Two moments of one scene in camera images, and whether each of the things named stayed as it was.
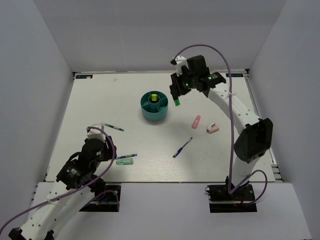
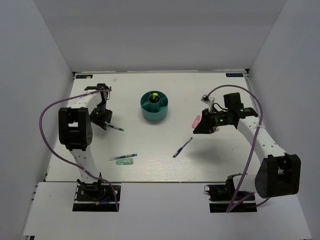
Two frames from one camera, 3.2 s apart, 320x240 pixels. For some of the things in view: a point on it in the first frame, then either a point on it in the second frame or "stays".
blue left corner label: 84,76 stays
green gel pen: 114,127 stays
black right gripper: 177,90 -> 206,126
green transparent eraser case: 125,161 stays
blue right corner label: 235,75 stays
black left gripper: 109,151 -> 100,121
